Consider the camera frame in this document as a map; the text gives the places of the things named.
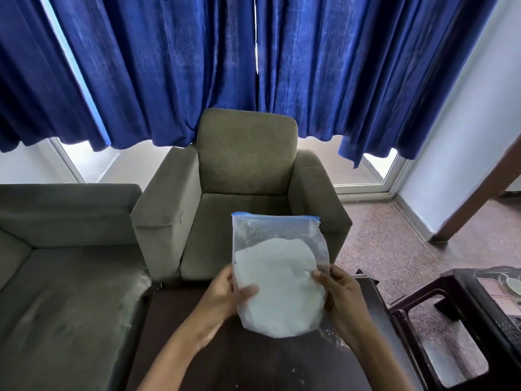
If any person's right hand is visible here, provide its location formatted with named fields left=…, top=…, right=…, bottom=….
left=312, top=264, right=373, bottom=347

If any person's left hand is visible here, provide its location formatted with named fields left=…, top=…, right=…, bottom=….
left=194, top=264, right=259, bottom=343

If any clear zip bag white powder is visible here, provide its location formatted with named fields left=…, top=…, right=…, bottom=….
left=231, top=212, right=330, bottom=339

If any person's left forearm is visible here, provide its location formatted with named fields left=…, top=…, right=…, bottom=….
left=138, top=317, right=216, bottom=391

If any person's right forearm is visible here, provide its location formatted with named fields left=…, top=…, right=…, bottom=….
left=346, top=319, right=414, bottom=391

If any grey-green armchair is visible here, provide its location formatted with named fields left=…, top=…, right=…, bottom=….
left=131, top=108, right=353, bottom=283

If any dark plastic chair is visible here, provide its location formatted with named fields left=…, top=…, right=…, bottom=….
left=389, top=268, right=521, bottom=391

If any clear plastic packet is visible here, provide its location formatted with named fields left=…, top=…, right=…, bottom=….
left=474, top=266, right=521, bottom=318

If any grey-green sofa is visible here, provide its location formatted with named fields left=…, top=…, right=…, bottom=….
left=0, top=183, right=152, bottom=391

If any brown wooden door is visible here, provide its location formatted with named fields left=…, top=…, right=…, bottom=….
left=428, top=134, right=521, bottom=243

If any white spoon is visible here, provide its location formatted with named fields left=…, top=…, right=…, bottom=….
left=500, top=273, right=521, bottom=297

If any blue curtain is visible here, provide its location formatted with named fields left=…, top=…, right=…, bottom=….
left=255, top=0, right=500, bottom=168
left=48, top=0, right=258, bottom=150
left=0, top=0, right=107, bottom=153

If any white window frame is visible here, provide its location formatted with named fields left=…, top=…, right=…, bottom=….
left=49, top=136, right=412, bottom=200

